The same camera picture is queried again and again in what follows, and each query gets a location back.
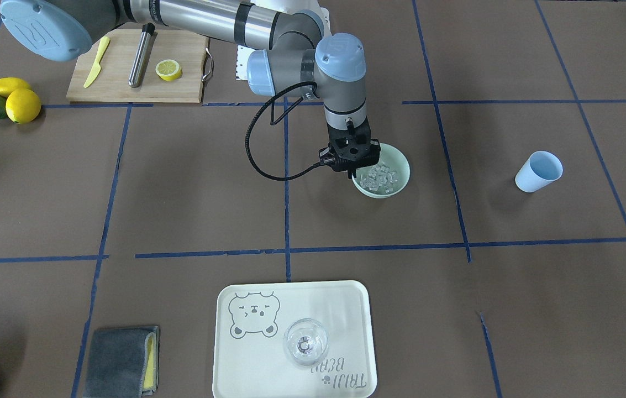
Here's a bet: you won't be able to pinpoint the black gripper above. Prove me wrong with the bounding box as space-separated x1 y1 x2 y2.
318 121 381 179

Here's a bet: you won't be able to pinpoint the light green bowl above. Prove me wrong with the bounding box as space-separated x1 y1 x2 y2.
353 143 411 199

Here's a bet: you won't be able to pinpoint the light blue plastic cup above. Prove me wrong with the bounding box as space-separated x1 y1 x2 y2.
514 150 564 192

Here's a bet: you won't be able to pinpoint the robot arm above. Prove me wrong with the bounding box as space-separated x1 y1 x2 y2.
0 1 382 178

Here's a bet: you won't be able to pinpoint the ice cubes in green bowl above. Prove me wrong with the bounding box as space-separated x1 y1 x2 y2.
356 163 399 196

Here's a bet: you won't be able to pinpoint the halved lemon slice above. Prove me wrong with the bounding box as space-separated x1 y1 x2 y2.
155 60 182 81

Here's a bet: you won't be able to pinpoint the clear wine glass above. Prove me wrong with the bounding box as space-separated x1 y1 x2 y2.
284 318 329 367

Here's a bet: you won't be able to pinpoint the cream bear serving tray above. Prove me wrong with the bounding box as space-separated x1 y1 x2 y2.
212 280 378 397

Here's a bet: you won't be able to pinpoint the wooden cutting board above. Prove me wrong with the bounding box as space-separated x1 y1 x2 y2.
67 29 209 103

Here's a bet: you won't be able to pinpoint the yellow plastic knife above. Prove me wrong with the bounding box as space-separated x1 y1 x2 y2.
83 36 111 88

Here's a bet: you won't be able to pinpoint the grey and yellow folded cloth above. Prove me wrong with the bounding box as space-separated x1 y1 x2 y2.
82 325 160 397

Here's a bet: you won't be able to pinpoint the yellow lemon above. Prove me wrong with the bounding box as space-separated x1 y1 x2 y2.
0 76 32 99
6 88 42 124

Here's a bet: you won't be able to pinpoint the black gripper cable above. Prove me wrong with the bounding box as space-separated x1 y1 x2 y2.
244 82 331 182

